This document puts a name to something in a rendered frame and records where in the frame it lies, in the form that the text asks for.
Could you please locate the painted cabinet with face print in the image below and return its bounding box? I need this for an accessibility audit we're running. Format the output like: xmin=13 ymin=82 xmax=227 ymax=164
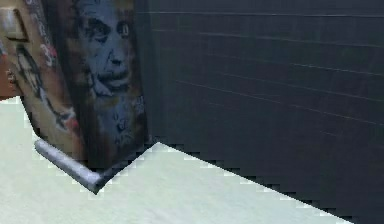
xmin=0 ymin=0 xmax=158 ymax=196

